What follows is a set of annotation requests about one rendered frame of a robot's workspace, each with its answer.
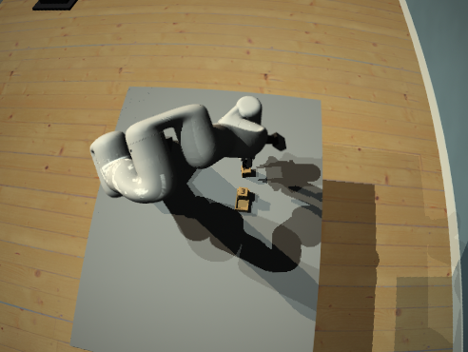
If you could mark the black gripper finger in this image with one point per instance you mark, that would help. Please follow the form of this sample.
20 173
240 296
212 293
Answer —
247 163

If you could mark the tan cube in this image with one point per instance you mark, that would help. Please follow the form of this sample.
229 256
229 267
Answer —
243 192
246 172

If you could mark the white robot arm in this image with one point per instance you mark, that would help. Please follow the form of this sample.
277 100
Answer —
202 146

